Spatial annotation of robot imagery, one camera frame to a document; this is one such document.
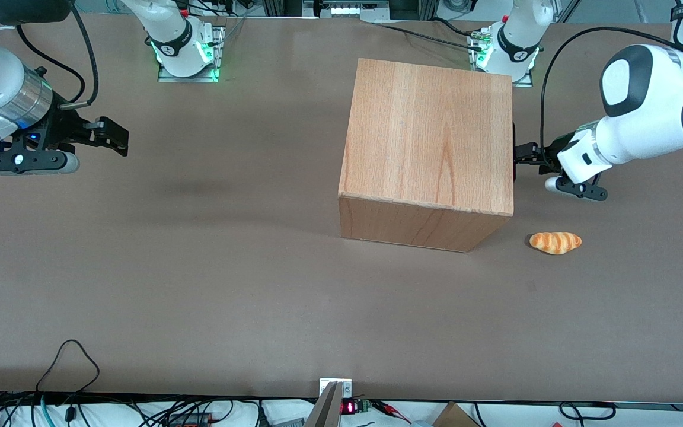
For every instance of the brown wooden strip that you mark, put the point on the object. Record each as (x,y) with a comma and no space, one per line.
(325,409)

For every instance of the light wooden drawer cabinet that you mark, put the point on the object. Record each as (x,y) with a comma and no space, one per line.
(430,136)

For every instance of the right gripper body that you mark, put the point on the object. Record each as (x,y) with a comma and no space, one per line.
(64,131)

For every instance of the white lit device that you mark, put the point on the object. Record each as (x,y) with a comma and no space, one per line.
(353,9)

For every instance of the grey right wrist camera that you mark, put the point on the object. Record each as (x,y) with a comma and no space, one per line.
(21,162)

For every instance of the red digit display module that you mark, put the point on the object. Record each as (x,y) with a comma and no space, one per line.
(349,407)

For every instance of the brown cardboard piece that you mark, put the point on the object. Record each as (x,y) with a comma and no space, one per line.
(454,417)

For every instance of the orange striped toy bread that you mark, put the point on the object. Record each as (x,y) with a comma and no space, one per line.
(555,242)

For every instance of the small metal bracket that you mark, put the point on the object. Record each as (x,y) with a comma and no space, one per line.
(347,386)

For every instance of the red clip lead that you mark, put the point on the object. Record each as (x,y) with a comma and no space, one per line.
(392,409)

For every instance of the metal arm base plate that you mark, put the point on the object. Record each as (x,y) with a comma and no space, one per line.
(522,81)
(166,76)

